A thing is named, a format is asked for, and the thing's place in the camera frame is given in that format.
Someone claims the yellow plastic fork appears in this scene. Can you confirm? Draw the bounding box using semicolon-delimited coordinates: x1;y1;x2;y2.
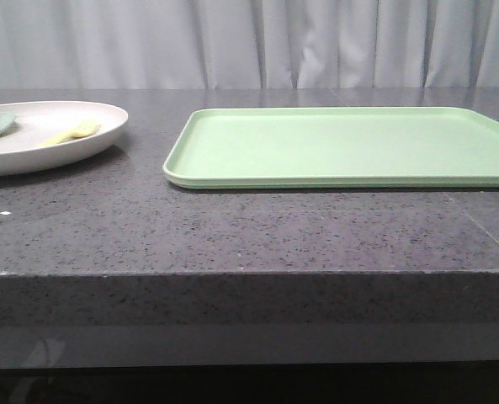
40;120;101;147

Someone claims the cream round plate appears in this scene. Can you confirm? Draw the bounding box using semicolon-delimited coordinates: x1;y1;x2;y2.
0;100;129;176

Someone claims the green rectangular tray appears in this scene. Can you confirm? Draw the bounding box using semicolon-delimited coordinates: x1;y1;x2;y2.
163;107;499;189

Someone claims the white curtain backdrop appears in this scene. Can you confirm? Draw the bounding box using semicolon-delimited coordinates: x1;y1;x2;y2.
0;1;499;89

